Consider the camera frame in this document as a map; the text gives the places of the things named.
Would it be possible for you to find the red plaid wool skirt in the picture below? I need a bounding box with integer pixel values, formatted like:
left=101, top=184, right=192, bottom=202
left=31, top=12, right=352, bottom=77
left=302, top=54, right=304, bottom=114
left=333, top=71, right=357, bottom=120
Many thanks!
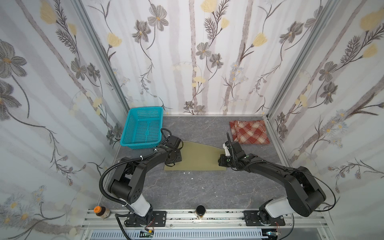
left=229, top=120, right=270, bottom=145

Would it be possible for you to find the olive green skirt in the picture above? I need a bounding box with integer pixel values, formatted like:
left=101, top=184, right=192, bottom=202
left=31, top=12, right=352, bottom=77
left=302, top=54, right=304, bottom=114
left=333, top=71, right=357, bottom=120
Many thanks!
left=164, top=142, right=226, bottom=172

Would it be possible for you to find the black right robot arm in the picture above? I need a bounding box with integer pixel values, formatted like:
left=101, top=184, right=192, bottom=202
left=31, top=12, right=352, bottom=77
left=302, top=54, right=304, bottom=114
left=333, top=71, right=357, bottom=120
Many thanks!
left=218, top=133, right=327, bottom=226

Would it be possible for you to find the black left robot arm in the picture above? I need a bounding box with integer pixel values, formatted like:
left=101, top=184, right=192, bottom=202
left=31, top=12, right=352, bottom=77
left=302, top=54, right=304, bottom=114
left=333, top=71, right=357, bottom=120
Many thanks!
left=99, top=136, right=184, bottom=226

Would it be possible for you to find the teal plastic basket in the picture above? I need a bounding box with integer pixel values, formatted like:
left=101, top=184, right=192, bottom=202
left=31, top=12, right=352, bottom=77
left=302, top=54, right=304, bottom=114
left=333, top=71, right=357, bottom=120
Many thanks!
left=120, top=107, right=164, bottom=150

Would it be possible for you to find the black knob jar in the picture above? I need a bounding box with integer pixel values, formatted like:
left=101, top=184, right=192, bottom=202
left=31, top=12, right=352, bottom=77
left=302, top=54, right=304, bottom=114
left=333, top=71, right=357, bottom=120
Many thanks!
left=195, top=205, right=206, bottom=219

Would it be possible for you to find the orange capped bottle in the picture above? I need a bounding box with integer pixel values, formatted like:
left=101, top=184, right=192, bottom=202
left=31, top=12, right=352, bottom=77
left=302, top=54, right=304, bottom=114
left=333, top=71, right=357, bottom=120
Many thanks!
left=94, top=206, right=111, bottom=219

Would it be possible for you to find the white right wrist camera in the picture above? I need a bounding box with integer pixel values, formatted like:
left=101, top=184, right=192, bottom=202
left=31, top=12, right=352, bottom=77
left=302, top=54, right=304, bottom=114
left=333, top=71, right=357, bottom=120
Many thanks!
left=223, top=144, right=231, bottom=157

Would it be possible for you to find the aluminium front rail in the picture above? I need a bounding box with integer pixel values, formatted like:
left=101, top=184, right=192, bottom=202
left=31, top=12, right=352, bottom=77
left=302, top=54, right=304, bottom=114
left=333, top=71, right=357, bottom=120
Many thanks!
left=79, top=209, right=334, bottom=240

